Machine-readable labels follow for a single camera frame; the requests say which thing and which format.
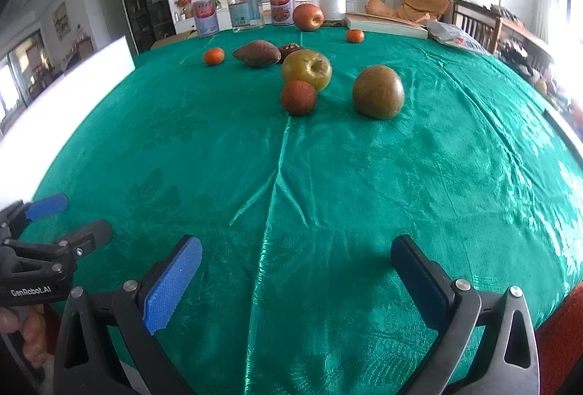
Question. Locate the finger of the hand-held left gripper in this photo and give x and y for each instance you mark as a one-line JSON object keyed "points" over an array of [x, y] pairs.
{"points": [[45, 206], [91, 234]]}

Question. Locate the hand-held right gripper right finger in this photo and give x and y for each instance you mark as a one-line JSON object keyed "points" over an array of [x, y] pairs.
{"points": [[419, 285]]}

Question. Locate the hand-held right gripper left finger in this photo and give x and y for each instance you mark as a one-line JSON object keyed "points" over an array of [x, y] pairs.
{"points": [[173, 285]]}

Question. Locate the yellow-green apple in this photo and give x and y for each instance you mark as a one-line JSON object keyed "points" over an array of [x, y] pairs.
{"points": [[309, 67]]}

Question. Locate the person's left hand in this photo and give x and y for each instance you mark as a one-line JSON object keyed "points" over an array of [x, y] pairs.
{"points": [[32, 331]]}

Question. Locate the white board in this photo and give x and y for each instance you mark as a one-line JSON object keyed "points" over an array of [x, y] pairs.
{"points": [[68, 90]]}

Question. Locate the green patterned tablecloth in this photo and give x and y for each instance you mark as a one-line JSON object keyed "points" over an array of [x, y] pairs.
{"points": [[319, 176]]}

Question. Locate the red cloth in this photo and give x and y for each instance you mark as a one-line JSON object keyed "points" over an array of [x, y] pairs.
{"points": [[562, 331]]}

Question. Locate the brown green kiwi fruit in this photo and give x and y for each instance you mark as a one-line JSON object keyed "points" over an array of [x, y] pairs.
{"points": [[378, 92]]}

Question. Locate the cardboard box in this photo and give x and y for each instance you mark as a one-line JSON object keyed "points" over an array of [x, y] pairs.
{"points": [[171, 40]]}

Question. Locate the red-orange round fruit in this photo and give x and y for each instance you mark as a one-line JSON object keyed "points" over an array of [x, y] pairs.
{"points": [[298, 98]]}

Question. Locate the red flowers in vase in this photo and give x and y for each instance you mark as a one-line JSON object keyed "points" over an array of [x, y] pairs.
{"points": [[183, 2]]}

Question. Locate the brown sweet potato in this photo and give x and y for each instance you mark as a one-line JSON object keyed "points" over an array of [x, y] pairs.
{"points": [[257, 53]]}

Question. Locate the white tin can red label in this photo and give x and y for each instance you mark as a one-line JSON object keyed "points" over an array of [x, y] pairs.
{"points": [[206, 17]]}

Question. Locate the white plastic bag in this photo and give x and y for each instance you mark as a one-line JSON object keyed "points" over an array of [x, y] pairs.
{"points": [[451, 35]]}

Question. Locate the small orange mandarin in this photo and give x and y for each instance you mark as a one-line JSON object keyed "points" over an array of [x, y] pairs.
{"points": [[355, 35]]}

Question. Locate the brown walnut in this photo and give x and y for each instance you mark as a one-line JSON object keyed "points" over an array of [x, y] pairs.
{"points": [[289, 49]]}

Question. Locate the flat white box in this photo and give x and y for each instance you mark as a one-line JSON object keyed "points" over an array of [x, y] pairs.
{"points": [[387, 24]]}

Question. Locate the wooden chair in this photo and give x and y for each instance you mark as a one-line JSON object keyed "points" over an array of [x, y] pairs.
{"points": [[476, 24]]}

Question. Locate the wooden side table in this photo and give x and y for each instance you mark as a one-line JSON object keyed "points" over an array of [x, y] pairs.
{"points": [[524, 35]]}

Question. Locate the clear plastic bottle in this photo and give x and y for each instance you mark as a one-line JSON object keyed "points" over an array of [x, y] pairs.
{"points": [[245, 8]]}

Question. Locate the orange cushion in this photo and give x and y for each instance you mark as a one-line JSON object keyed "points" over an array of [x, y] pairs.
{"points": [[412, 3]]}

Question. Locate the red apple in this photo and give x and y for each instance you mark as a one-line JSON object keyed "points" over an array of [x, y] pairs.
{"points": [[308, 17]]}

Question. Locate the translucent container black lid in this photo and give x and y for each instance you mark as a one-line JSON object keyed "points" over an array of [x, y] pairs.
{"points": [[331, 5]]}

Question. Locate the tin can food picture label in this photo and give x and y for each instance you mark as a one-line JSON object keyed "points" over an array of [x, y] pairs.
{"points": [[281, 4]]}

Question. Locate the framed wall picture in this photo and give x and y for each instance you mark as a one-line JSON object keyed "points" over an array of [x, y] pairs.
{"points": [[60, 19]]}

